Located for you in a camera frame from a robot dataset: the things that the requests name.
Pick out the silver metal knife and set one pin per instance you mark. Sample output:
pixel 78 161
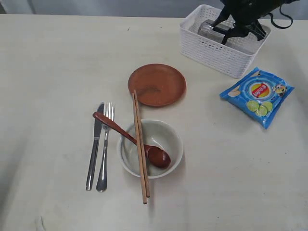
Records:
pixel 96 137

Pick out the brown wooden chopstick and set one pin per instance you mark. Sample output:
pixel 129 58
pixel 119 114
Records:
pixel 143 184
pixel 141 151

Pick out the white perforated plastic basket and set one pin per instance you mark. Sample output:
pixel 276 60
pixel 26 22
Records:
pixel 232 59

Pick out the shiny metal cup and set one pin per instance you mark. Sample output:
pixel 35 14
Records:
pixel 209 32

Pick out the brown round plate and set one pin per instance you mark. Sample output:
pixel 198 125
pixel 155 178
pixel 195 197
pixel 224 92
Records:
pixel 157 85

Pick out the silver metal fork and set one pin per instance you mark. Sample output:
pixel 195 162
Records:
pixel 109 112

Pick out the blue chips bag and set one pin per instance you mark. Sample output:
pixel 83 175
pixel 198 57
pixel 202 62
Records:
pixel 259 94

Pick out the brown wooden spoon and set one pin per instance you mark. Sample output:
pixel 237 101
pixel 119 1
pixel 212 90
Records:
pixel 157 157

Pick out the white ceramic bowl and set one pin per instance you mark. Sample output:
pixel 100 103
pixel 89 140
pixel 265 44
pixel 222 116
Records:
pixel 156 133

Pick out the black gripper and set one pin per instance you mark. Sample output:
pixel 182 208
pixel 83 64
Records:
pixel 246 14

